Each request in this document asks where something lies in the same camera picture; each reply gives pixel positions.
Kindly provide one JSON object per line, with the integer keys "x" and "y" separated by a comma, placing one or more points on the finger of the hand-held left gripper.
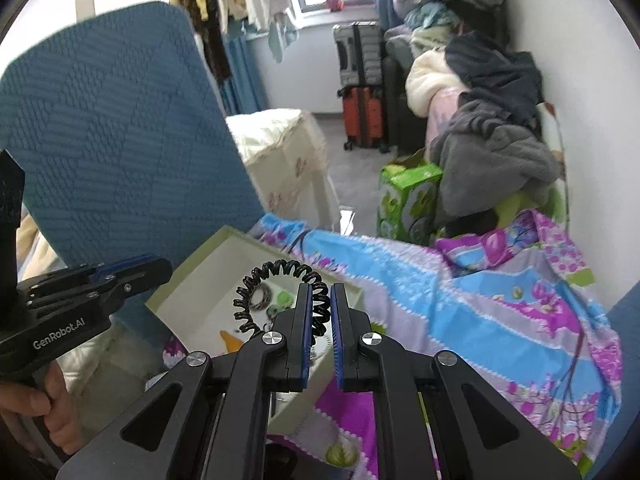
{"x": 145, "y": 280}
{"x": 125, "y": 266}

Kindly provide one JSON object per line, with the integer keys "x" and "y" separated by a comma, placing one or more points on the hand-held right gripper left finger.
{"x": 305, "y": 335}

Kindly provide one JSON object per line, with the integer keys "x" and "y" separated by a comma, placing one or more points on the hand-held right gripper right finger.
{"x": 340, "y": 340}

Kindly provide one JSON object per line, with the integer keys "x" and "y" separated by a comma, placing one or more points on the pale green storage box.
{"x": 200, "y": 305}

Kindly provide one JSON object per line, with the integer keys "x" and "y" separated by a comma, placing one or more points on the person's left hand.
{"x": 55, "y": 410}

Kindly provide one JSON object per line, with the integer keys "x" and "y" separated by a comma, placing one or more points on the cream bedding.
{"x": 100, "y": 360}

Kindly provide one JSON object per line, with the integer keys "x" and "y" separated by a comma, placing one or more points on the purple floral cloth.
{"x": 450, "y": 310}

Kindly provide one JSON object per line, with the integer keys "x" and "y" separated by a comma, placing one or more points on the blue quilted cushion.
{"x": 625, "y": 340}
{"x": 125, "y": 135}

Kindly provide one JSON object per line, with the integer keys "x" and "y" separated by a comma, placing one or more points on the green printed carton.
{"x": 405, "y": 200}

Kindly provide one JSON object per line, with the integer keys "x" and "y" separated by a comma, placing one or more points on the cream quilted cover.
{"x": 280, "y": 150}

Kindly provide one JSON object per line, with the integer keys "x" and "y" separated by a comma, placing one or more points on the lime green seat back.
{"x": 520, "y": 207}

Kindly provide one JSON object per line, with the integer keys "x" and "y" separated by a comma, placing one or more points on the red suitcase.
{"x": 362, "y": 115}

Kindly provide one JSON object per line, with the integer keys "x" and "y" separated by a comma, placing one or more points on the grey fleece garment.
{"x": 490, "y": 160}

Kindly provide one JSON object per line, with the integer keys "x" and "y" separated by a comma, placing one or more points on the black suitcase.
{"x": 402, "y": 105}

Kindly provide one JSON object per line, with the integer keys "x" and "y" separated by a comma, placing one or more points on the cream fluffy blanket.
{"x": 430, "y": 75}

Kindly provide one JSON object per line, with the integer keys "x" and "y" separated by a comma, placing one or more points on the grey suitcase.
{"x": 357, "y": 52}

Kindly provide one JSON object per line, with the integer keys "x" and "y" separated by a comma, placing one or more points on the dark navy garment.
{"x": 500, "y": 70}

